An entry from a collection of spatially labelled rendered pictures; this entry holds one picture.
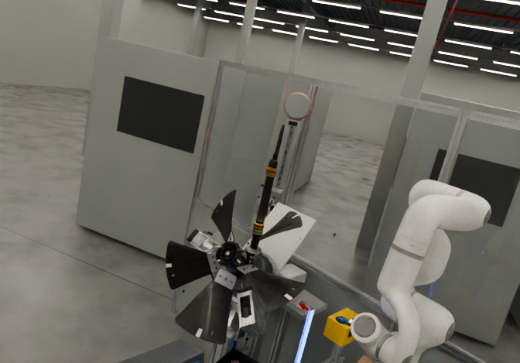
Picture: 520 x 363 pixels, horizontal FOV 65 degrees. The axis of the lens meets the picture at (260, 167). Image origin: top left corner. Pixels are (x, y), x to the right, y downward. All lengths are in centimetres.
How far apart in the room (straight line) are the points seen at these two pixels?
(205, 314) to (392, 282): 88
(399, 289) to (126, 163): 350
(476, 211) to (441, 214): 11
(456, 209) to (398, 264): 22
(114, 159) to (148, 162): 40
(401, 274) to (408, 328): 13
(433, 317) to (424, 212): 40
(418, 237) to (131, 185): 350
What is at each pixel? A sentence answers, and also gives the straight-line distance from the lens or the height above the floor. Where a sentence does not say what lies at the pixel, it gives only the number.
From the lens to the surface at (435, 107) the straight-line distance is 212.
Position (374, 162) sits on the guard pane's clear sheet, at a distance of 223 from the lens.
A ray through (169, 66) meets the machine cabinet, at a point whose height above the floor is 191.
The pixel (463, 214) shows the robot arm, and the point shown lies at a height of 174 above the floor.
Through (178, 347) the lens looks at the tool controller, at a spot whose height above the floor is 124.
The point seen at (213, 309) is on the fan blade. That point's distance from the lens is 182.
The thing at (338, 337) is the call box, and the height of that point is 102.
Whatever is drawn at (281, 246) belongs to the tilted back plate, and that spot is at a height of 121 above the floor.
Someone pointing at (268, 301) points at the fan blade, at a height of 116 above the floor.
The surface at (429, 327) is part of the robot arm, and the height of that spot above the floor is 137.
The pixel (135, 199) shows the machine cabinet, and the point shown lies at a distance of 434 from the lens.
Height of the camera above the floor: 197
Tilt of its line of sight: 12 degrees down
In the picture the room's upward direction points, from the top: 13 degrees clockwise
